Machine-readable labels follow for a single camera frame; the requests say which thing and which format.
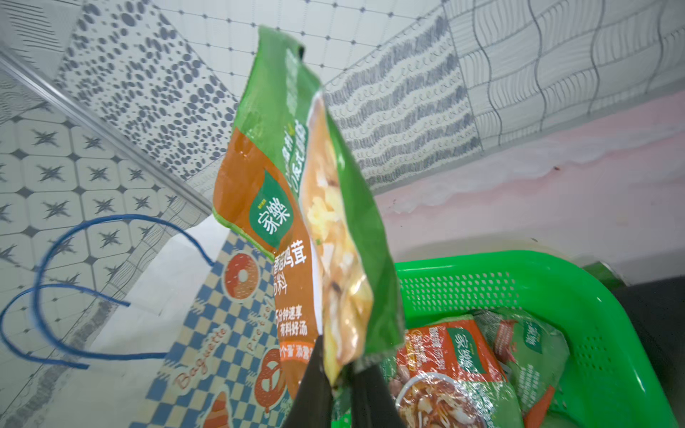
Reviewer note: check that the green plastic basket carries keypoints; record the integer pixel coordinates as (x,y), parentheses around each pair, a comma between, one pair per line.
(609,380)

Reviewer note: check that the mushroom soup packet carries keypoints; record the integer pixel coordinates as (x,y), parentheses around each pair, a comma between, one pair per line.
(289,184)

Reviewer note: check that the blue checkered paper bag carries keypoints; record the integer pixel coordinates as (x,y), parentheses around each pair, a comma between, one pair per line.
(132,323)

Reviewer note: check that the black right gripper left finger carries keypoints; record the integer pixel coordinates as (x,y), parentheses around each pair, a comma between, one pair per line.
(313,403)

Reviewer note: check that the black plastic tool case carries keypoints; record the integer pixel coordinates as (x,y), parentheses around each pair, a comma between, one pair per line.
(656,310)

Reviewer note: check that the small green packet in basket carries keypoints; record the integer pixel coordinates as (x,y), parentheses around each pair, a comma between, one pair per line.
(532,353)

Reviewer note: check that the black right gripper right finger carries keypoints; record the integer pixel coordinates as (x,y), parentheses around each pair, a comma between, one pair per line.
(372,405)

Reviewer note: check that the red hot sour soup packet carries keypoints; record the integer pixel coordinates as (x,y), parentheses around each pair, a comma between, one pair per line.
(446,375)

